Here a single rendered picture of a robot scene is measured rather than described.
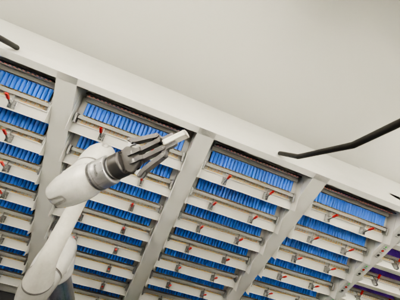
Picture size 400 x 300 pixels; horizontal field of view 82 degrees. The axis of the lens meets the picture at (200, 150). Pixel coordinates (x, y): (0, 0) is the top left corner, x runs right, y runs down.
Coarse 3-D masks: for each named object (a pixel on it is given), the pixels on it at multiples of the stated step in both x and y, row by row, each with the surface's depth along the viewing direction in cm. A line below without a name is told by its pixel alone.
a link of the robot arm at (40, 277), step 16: (96, 144) 82; (80, 208) 83; (64, 224) 80; (48, 240) 78; (64, 240) 80; (48, 256) 77; (32, 272) 78; (48, 272) 79; (32, 288) 79; (48, 288) 83
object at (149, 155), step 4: (156, 148) 63; (160, 148) 62; (164, 148) 62; (148, 152) 63; (152, 152) 63; (156, 152) 62; (160, 152) 63; (140, 156) 63; (144, 156) 63; (148, 156) 63; (152, 156) 64; (156, 156) 64; (132, 160) 63; (136, 160) 63; (144, 160) 64
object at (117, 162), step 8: (120, 152) 66; (112, 160) 62; (120, 160) 64; (128, 160) 64; (112, 168) 62; (120, 168) 62; (128, 168) 63; (136, 168) 63; (112, 176) 63; (120, 176) 64
